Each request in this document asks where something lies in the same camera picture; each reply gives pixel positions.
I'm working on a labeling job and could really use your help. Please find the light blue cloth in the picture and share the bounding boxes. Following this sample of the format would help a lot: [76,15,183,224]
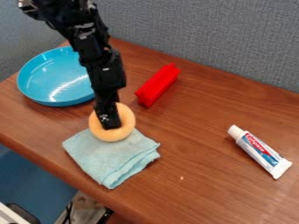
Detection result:
[61,129,160,189]

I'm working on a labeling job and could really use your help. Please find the objects under table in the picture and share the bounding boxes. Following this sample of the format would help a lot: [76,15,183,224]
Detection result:
[0,192,115,224]

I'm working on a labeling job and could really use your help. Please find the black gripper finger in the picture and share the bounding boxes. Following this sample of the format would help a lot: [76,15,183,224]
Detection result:
[93,91,121,130]

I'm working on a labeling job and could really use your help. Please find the yellow foam ball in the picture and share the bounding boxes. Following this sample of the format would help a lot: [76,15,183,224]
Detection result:
[88,102,136,142]

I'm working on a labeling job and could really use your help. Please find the white toothpaste tube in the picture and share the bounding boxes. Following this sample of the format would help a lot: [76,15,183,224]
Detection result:
[228,125,292,179]

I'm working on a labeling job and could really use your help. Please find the blue plate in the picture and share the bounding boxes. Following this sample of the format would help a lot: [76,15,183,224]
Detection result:
[16,46,93,107]

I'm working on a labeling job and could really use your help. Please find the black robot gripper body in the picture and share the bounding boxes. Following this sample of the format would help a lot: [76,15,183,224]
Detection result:
[69,29,128,109]

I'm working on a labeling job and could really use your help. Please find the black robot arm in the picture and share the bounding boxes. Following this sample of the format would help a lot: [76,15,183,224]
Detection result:
[16,0,127,130]

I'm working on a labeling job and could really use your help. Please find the red plastic block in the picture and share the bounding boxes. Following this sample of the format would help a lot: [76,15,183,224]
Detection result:
[135,63,181,108]

